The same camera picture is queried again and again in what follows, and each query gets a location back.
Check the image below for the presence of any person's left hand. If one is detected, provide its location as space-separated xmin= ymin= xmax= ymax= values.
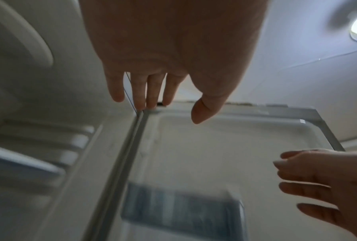
xmin=78 ymin=0 xmax=270 ymax=124

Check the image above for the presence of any person's right hand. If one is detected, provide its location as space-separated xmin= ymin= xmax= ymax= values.
xmin=273 ymin=148 xmax=357 ymax=238

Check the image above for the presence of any white fridge cabinet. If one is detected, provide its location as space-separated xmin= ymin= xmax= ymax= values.
xmin=0 ymin=0 xmax=139 ymax=241

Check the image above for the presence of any white fridge door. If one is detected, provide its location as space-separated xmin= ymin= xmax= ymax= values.
xmin=84 ymin=100 xmax=346 ymax=241

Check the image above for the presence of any white rounded fridge light housing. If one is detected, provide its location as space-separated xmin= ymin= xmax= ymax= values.
xmin=0 ymin=0 xmax=54 ymax=69

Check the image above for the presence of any clear blue door bin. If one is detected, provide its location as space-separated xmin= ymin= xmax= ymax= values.
xmin=120 ymin=182 xmax=250 ymax=241

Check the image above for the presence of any glass fridge shelf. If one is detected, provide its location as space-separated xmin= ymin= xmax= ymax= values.
xmin=0 ymin=143 xmax=66 ymax=189

